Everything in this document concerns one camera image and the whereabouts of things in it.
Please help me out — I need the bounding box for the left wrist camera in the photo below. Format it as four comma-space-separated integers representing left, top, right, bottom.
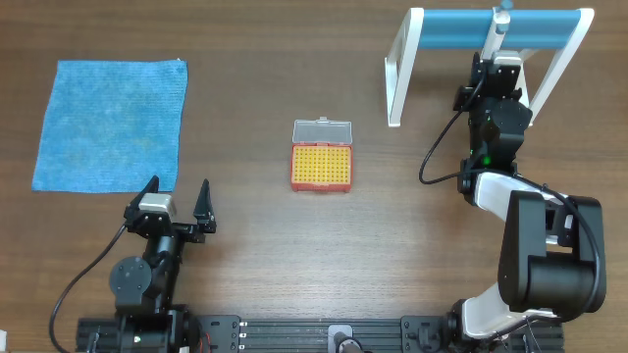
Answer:
138, 191, 178, 218

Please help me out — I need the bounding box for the blue cloth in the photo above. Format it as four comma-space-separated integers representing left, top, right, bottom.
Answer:
31, 59, 189, 194

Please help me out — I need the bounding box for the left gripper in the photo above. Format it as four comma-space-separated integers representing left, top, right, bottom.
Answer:
123, 175, 218, 244

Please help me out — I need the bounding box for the red and yellow tip box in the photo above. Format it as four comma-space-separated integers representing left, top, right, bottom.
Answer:
289, 116, 354, 193

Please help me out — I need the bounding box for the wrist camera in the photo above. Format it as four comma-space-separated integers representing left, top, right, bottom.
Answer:
491, 50, 523, 68
138, 191, 178, 218

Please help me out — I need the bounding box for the white and blue stand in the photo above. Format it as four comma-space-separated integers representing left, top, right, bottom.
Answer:
385, 6, 596, 128

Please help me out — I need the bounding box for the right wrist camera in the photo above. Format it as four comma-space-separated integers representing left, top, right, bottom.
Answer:
491, 50, 523, 68

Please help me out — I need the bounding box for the mounting rail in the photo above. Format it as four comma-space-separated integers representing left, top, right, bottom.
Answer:
76, 316, 565, 353

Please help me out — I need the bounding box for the white pipette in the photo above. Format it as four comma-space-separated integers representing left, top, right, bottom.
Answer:
482, 0, 515, 61

